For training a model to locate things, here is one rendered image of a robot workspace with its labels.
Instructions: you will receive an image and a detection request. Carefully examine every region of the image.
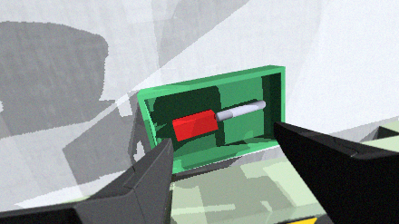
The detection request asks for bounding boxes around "green tray floor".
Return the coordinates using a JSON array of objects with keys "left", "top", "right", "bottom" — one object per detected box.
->
[{"left": 148, "top": 75, "right": 271, "bottom": 158}]

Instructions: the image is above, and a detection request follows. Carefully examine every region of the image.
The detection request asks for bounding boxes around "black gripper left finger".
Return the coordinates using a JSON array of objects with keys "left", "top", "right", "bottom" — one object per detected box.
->
[{"left": 0, "top": 138, "right": 174, "bottom": 224}]

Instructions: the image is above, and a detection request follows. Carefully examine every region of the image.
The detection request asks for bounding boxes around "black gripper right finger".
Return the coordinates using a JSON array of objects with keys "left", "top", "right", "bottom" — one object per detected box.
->
[{"left": 274, "top": 122, "right": 399, "bottom": 224}]

